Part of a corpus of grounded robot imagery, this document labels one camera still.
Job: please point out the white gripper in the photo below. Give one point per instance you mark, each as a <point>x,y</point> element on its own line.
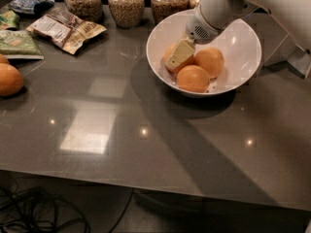
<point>198,29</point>

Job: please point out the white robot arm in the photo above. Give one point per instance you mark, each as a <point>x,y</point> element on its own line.
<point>294,16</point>

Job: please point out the orange, front in bowl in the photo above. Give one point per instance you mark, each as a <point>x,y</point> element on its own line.
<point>193,78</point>

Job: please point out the white ceramic bowl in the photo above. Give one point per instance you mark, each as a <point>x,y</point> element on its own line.
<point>238,43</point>

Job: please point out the glass grain jar, far left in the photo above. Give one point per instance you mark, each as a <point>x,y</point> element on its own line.
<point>90,10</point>

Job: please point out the brown white snack bag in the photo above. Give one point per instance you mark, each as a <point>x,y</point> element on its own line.
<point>65,30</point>

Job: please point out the blue snack bag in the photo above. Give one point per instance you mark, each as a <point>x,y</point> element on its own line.
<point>31,7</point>

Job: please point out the green snack bag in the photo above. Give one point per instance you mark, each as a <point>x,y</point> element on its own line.
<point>19,45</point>

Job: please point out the large orange on table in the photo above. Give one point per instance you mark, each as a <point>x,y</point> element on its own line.
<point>11,80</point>

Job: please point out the small green snack packet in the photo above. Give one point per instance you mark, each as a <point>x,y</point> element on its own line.
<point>9,20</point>

